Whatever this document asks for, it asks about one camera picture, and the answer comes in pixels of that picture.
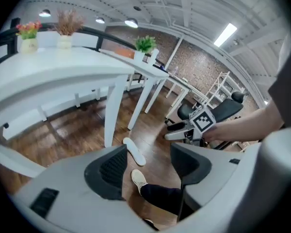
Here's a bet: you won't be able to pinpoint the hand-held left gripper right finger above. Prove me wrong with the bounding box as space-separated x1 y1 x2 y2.
170 142 264 228

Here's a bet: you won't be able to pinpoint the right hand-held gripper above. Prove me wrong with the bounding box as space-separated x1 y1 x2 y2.
164 106 217 147

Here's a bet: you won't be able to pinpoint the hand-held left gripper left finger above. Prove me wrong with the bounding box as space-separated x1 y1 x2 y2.
11 143 161 233

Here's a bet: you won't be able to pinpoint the white board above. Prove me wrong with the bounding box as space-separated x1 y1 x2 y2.
123 137 147 166

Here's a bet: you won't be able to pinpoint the person's right forearm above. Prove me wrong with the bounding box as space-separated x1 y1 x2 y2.
202 98 286 143

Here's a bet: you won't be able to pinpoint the person's beige shoe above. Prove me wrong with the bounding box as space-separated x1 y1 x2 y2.
131 169 149 194

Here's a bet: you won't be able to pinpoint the person's dark trouser leg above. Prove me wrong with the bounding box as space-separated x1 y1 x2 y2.
140 183 185 216

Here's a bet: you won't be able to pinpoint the plain white table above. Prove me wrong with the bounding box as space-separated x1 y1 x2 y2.
164 73 209 109

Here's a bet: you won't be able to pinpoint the black office chair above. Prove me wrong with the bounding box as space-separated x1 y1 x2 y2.
164 91 247 131

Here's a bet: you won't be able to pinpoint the white open shelf rack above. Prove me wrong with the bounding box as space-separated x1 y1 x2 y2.
203 70 246 111

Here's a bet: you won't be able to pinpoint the white table with green plant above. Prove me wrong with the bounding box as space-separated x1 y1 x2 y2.
98 48 170 131

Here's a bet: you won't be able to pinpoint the green plant in white pot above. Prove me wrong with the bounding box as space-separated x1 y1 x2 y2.
134 35 158 63

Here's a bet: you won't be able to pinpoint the long ceiling light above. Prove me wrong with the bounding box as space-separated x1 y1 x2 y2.
213 22 238 47

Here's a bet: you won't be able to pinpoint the white table with flower pots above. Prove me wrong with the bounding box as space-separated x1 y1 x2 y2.
0 46 136 148

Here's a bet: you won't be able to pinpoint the dried brown plant in vase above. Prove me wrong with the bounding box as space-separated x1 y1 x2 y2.
50 8 86 50

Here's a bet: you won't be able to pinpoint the pink flowers in cream pot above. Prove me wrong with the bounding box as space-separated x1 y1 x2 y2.
16 20 43 54

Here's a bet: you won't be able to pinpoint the black metal railing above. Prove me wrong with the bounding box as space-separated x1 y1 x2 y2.
0 17 139 69

